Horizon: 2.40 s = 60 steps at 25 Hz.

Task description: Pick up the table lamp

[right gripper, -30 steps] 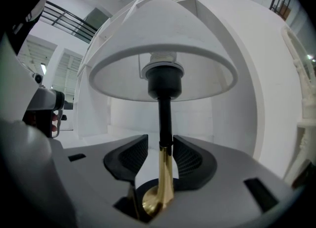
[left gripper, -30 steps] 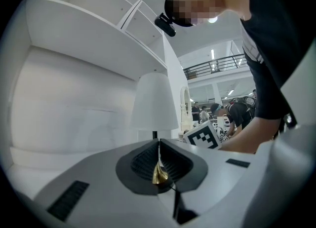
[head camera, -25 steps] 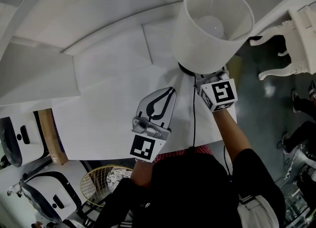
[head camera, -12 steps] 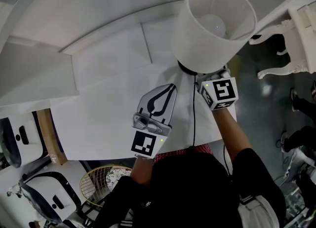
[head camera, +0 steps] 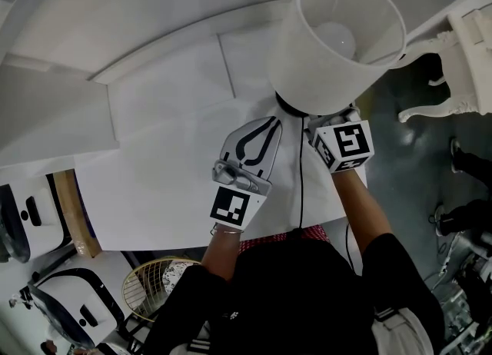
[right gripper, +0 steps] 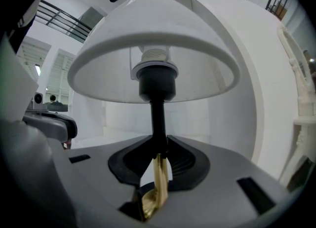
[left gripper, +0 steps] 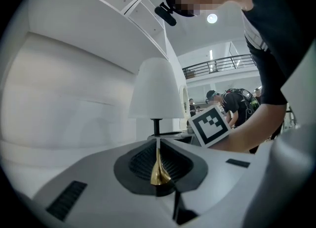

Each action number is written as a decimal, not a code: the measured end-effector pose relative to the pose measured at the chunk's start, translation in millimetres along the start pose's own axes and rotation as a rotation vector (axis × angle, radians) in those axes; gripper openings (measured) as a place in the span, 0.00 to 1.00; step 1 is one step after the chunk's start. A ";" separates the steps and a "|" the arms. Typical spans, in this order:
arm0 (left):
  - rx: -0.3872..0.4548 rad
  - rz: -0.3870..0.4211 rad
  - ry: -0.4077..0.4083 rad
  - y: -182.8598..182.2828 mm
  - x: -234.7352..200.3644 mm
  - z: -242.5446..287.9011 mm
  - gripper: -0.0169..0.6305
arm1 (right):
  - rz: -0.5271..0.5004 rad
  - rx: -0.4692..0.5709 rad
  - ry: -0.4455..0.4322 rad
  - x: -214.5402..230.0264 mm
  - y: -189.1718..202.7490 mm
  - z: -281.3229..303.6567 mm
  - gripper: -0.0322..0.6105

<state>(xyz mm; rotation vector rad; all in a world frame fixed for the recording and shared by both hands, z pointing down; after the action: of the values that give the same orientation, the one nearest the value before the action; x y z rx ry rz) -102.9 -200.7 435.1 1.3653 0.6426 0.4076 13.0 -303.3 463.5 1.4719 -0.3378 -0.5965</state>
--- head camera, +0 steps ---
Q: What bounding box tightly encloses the white table lamp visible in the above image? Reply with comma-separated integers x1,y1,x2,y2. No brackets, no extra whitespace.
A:
267,0,408,118

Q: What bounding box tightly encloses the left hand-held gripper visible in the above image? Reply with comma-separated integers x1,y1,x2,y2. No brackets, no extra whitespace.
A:
209,115,284,231

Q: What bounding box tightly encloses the thin gold bracelet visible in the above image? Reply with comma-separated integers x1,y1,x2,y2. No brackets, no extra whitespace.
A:
209,222,246,237

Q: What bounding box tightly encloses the grey metal equipment frame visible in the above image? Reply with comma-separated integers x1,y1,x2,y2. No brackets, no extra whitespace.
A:
430,230,492,355

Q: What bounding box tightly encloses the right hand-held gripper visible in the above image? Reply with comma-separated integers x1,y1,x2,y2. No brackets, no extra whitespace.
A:
305,107,376,174

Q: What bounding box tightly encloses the person's right forearm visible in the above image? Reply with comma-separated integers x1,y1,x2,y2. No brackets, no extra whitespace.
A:
330,167,393,254

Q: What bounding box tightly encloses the person's black shirt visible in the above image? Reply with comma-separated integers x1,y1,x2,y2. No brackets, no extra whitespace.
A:
153,230,447,355

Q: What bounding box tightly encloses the white ornate dressing table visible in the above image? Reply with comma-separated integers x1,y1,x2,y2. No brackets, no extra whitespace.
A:
397,0,492,124

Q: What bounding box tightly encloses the person's left forearm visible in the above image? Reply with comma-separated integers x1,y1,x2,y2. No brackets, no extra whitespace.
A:
200,222,247,281

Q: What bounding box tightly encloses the black lamp power cable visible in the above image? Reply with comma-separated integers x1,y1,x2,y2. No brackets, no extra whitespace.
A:
297,114,307,232

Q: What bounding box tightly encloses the black white floral cushion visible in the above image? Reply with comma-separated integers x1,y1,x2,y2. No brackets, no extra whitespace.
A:
161,260,194,294

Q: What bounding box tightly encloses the white and black appliance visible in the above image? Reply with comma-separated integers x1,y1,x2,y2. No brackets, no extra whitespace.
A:
0,174,74,265
28,267,126,351

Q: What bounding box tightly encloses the gold wire basket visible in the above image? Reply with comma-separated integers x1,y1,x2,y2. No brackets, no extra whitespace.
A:
121,256,204,323

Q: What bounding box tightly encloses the brown cardboard box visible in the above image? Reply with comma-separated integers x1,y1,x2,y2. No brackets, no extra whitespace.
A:
53,168,103,259

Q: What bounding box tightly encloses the red checkered cloth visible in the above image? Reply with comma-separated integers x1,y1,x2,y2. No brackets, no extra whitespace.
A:
238,226,331,257

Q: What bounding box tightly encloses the white table top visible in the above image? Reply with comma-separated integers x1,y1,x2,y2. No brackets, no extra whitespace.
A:
72,91,370,276

